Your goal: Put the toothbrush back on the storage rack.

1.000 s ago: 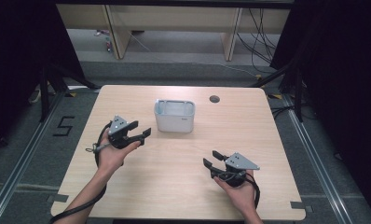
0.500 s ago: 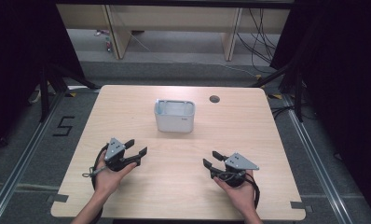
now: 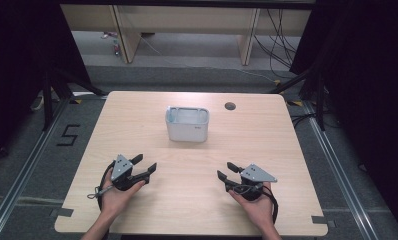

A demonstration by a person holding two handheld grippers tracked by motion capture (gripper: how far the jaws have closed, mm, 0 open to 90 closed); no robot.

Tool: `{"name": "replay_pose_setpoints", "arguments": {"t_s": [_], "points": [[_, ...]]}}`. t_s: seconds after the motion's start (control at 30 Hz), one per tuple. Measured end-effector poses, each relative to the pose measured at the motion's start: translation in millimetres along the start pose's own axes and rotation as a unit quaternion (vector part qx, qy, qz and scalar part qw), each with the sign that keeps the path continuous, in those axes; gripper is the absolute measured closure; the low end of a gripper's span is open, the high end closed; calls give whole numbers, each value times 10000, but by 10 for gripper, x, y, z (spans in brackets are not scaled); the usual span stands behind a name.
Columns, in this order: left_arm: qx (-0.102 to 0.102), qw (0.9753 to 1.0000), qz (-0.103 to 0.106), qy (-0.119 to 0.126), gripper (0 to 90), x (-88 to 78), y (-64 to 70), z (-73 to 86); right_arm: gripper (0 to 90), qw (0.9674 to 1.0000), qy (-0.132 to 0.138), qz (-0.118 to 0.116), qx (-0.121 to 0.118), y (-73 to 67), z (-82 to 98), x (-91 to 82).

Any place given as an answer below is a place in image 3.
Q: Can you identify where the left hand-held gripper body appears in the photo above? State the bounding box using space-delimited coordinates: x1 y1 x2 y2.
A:
110 154 139 192

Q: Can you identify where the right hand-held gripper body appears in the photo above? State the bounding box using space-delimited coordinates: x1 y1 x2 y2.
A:
229 163 278 202

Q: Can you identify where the white plastic container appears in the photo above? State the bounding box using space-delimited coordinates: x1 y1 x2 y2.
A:
164 105 211 144

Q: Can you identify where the person's right hand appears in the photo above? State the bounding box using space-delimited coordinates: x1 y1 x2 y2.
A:
228 181 276 232

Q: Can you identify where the person's left hand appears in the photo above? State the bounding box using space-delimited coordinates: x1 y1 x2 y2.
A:
99 168 147 218

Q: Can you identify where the grey tape strip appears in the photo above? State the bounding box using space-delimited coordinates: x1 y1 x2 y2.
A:
50 207 75 219
311 215 337 229

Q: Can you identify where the black metal stand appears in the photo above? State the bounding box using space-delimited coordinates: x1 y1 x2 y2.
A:
41 68 108 132
268 64 329 132

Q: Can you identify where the beige background desk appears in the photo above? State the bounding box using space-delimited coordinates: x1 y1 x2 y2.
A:
60 3 313 66

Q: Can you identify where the black curtain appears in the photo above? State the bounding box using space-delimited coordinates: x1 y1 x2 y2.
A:
0 0 92 168
289 0 398 234

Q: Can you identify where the left hand-held gripper cable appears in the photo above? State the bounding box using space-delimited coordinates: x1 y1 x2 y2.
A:
86 160 117 212

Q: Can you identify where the hand-held gripper cable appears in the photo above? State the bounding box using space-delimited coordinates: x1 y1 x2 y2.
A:
86 160 117 212
232 184 280 225

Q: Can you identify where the right hand-held gripper cable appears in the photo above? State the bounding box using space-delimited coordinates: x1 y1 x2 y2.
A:
232 184 280 225

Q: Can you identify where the black floor cable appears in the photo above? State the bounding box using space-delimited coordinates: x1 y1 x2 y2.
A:
290 111 342 130

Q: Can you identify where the metal floor rail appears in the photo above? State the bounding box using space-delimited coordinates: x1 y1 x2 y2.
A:
301 99 381 240
0 98 71 240

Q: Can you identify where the bundle of black cables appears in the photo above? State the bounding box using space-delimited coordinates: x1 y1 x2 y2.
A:
253 9 302 80

